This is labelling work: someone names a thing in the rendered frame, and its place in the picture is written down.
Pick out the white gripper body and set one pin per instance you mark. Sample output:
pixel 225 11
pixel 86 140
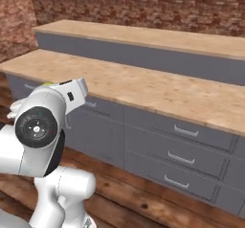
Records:
pixel 15 108

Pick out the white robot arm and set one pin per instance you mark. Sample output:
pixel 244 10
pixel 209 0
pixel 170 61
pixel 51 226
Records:
pixel 35 155

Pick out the small grey drawer front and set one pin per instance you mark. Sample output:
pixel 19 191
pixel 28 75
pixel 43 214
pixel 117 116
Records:
pixel 16 85
pixel 108 109

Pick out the grey cupboard door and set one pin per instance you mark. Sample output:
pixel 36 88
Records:
pixel 95 137
pixel 234 184

